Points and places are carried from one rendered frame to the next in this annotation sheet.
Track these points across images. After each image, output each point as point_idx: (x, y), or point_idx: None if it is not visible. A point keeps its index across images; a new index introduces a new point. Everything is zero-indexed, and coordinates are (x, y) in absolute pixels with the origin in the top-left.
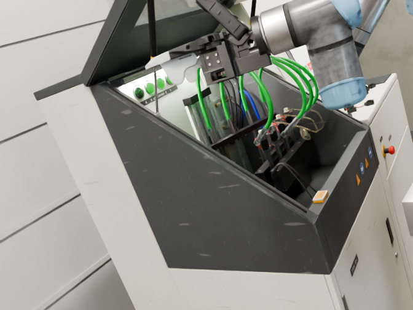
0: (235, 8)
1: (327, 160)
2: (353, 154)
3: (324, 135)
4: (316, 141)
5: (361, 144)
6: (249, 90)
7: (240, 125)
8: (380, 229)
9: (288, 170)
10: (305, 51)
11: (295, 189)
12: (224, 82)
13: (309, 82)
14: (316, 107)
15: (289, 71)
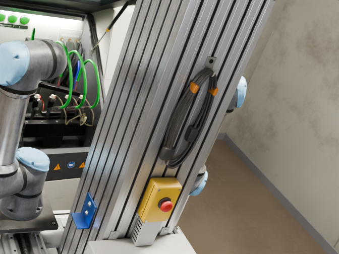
0: (111, 11)
1: (87, 146)
2: (66, 152)
3: (93, 131)
4: (89, 130)
5: (86, 153)
6: (85, 65)
7: (64, 80)
8: (62, 204)
9: (36, 128)
10: None
11: (41, 142)
12: (79, 46)
13: (85, 94)
14: (99, 112)
15: (71, 79)
